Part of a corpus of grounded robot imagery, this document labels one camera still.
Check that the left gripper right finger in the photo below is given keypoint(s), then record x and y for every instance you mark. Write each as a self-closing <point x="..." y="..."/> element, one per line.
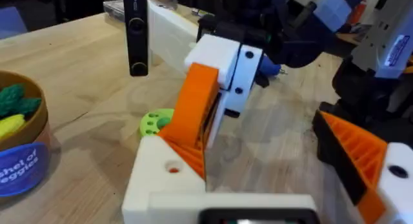
<point x="361" y="159"/>

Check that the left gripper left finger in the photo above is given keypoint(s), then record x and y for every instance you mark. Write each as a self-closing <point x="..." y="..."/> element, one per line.
<point x="155" y="179"/>

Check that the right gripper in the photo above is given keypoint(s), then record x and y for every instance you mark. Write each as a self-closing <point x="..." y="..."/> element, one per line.
<point x="277" y="27"/>

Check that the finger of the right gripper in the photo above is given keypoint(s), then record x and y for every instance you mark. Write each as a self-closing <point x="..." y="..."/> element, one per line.
<point x="193" y="101"/>

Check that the orange ribbed wedge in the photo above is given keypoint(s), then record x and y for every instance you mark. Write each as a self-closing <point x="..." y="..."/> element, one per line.
<point x="193" y="159"/>

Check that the blue electric screwdriver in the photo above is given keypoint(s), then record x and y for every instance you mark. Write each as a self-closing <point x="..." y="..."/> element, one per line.
<point x="269" y="66"/>

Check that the green disc with holes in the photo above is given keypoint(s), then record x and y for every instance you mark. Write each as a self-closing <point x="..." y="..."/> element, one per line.
<point x="151" y="122"/>

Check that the right wrist upright plate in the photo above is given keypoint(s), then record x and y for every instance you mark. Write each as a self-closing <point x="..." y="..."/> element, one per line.
<point x="171" y="33"/>

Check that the white and blue box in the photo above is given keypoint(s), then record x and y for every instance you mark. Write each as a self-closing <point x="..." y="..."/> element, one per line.
<point x="332" y="9"/>

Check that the clear plastic box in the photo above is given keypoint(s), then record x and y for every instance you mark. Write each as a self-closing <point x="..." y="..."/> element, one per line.
<point x="114" y="9"/>

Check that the brown tub of toy vegetables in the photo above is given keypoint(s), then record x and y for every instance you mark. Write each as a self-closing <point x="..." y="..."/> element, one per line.
<point x="22" y="143"/>

